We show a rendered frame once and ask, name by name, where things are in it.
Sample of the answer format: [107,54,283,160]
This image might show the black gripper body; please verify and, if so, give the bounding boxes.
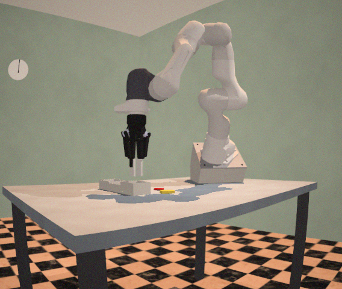
[126,114,146,139]

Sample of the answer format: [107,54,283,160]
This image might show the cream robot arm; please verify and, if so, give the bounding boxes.
[114,20,247,165]

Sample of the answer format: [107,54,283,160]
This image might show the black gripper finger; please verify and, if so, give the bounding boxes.
[121,129,138,176]
[136,129,151,176]

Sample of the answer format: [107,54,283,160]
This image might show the grey rack of three bins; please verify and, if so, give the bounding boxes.
[99,179,151,196]

